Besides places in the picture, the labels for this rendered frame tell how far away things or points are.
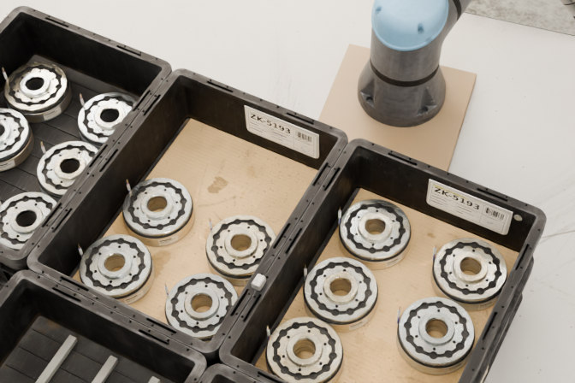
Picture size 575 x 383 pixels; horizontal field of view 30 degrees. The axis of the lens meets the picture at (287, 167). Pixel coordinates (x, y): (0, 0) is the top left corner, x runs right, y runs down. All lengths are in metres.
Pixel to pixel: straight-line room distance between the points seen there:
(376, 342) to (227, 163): 0.38
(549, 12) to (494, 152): 1.27
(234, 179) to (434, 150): 0.36
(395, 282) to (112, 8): 0.85
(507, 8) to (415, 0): 1.37
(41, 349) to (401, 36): 0.71
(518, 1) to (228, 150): 1.57
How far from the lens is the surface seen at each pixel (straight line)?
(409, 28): 1.68
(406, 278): 1.54
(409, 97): 1.78
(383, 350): 1.48
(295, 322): 1.47
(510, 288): 1.43
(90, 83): 1.79
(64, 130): 1.74
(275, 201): 1.61
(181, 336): 1.39
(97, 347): 1.52
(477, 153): 1.84
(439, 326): 1.49
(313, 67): 1.94
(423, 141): 1.81
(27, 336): 1.55
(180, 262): 1.56
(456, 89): 1.89
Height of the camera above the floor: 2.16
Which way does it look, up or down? 54 degrees down
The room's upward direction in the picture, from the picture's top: 3 degrees counter-clockwise
